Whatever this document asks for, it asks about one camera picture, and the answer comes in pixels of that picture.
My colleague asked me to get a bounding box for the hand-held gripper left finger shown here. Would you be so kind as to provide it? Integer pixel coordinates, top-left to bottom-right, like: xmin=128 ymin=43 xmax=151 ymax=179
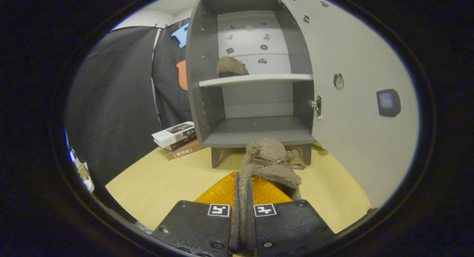
xmin=151 ymin=172 xmax=240 ymax=256

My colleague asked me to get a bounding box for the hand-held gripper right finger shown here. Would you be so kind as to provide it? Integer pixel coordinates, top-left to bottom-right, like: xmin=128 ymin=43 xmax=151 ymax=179
xmin=246 ymin=176 xmax=336 ymax=257

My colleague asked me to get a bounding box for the brown fuzzy shoe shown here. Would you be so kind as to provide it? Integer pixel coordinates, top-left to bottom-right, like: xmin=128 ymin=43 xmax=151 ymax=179
xmin=237 ymin=137 xmax=306 ymax=254
xmin=216 ymin=56 xmax=250 ymax=78

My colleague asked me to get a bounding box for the grey shoe cabinet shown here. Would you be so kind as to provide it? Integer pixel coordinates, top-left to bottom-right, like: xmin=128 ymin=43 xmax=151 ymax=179
xmin=185 ymin=0 xmax=315 ymax=168

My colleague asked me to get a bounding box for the beige shoe cabinet door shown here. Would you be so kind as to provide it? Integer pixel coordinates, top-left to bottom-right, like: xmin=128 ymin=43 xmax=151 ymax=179
xmin=276 ymin=0 xmax=420 ymax=208

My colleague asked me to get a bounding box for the brown book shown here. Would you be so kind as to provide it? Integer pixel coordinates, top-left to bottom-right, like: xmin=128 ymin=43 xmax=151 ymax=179
xmin=165 ymin=138 xmax=208 ymax=161

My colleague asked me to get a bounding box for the white book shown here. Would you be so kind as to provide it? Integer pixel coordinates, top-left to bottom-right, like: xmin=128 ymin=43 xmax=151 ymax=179
xmin=151 ymin=121 xmax=197 ymax=152

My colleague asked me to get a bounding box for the black backdrop cloth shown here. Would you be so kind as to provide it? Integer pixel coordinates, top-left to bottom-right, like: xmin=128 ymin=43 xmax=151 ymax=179
xmin=65 ymin=18 xmax=193 ymax=187

